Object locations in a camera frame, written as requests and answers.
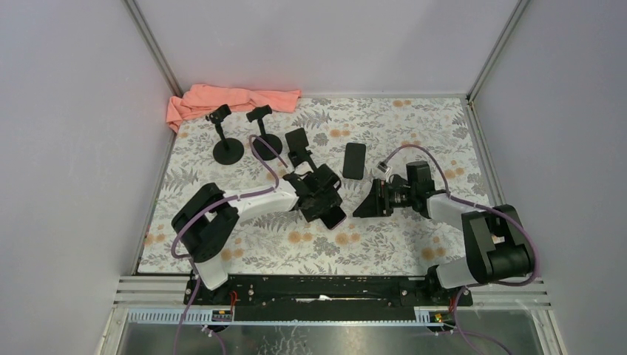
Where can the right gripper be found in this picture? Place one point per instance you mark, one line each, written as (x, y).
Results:
(377, 203)

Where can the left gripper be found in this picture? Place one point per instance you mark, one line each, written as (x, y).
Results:
(322, 205)

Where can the black round-base stand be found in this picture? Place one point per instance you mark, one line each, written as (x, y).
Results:
(267, 145)
(227, 151)

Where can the purple phone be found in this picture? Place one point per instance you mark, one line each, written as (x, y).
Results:
(333, 217)

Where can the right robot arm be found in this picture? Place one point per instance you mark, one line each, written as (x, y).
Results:
(494, 244)

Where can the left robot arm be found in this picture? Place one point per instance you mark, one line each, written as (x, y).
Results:
(207, 220)

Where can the black phone centre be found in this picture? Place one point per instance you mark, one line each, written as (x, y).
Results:
(354, 161)

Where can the pink cloth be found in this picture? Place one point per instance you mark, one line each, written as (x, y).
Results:
(203, 99)

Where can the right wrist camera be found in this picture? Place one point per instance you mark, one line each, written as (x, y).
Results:
(384, 169)

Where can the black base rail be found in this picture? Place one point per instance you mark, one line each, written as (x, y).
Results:
(324, 298)

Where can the aluminium frame profile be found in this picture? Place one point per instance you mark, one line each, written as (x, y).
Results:
(170, 290)

